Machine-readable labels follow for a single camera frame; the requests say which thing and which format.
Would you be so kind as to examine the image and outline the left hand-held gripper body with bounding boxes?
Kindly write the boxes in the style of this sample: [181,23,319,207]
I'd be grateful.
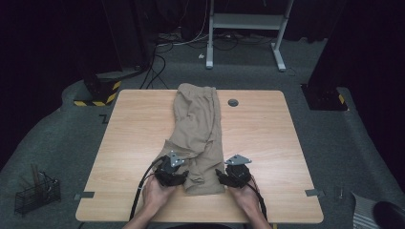
[154,151,186,188]

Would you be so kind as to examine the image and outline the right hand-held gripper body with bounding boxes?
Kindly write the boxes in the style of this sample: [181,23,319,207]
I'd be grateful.
[223,154,253,189]

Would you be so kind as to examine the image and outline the beige pants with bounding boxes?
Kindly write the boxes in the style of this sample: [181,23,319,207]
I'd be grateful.
[158,82,226,196]

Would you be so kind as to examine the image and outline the person's left hand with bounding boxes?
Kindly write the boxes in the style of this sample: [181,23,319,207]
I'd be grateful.
[141,174,178,215]

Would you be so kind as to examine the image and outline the person's right hand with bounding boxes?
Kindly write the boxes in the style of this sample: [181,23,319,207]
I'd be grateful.
[226,180,262,218]

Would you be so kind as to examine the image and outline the grey tape strip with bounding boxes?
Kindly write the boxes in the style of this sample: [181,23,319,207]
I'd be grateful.
[73,191,96,201]
[304,188,327,198]

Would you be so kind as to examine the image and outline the striped grey cloth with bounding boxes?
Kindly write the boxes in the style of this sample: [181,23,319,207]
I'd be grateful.
[351,191,405,229]

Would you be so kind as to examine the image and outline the brown sticks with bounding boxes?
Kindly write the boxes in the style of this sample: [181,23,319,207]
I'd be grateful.
[30,163,43,193]

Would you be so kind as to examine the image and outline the white metal stand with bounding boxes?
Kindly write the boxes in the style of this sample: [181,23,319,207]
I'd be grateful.
[204,0,294,73]

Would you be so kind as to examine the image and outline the black shoe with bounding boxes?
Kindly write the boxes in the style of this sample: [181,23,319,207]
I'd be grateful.
[373,200,405,229]

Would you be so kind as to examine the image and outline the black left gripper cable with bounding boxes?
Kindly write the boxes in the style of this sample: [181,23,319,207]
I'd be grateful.
[128,155,168,221]

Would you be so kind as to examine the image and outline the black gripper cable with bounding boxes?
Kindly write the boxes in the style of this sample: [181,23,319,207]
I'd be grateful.
[128,155,168,221]
[247,177,268,221]

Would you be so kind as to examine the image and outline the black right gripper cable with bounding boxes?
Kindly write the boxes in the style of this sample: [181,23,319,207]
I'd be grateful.
[247,177,268,221]

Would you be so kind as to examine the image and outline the black floor cables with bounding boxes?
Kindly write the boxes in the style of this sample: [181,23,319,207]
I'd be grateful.
[139,31,175,91]

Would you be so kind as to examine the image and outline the black post with striped base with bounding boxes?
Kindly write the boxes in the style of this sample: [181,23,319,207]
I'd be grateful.
[73,0,151,108]

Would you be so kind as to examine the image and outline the black post with dark base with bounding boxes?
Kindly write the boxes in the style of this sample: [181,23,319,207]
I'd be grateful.
[300,0,376,112]

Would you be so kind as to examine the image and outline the white floor cable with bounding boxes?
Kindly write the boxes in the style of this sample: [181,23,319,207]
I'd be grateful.
[156,6,212,48]

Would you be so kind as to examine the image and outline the black wire basket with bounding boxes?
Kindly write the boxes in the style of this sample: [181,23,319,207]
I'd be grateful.
[13,171,62,218]

